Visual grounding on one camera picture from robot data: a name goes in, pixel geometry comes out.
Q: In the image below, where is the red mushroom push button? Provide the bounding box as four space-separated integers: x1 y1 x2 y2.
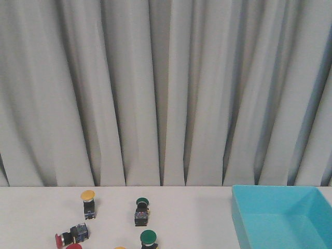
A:
65 243 82 249

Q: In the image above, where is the light blue plastic box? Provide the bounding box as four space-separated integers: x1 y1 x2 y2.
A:
232 185 331 248

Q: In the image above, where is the green push button lying down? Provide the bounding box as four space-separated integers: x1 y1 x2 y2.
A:
134 197 149 227

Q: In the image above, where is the upright yellow push button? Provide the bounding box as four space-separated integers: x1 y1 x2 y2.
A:
80 190 95 220

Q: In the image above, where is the upright green push button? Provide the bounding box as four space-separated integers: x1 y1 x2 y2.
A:
140 230 158 249

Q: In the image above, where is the red push button lying down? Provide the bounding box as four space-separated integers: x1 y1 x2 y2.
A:
55 223 89 248

